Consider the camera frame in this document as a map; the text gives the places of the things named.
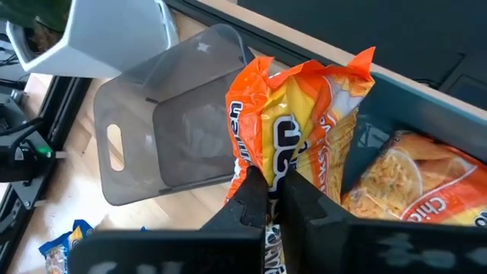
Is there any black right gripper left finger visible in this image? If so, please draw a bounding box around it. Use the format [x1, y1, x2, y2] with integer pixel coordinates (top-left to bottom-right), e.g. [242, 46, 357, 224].
[67, 165, 269, 274]

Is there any black cable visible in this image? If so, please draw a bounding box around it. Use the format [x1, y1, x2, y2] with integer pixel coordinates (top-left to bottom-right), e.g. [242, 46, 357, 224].
[0, 116, 45, 148]

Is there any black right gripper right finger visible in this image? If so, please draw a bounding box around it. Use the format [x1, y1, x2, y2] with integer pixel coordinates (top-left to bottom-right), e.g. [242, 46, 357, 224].
[280, 168, 487, 274]

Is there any orange chicken ramen package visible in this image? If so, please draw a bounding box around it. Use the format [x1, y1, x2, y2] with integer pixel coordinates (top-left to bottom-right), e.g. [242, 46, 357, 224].
[340, 129, 487, 228]
[224, 46, 377, 274]

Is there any translucent grey plastic bin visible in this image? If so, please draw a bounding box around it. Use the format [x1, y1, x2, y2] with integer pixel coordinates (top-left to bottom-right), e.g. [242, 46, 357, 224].
[92, 23, 255, 207]

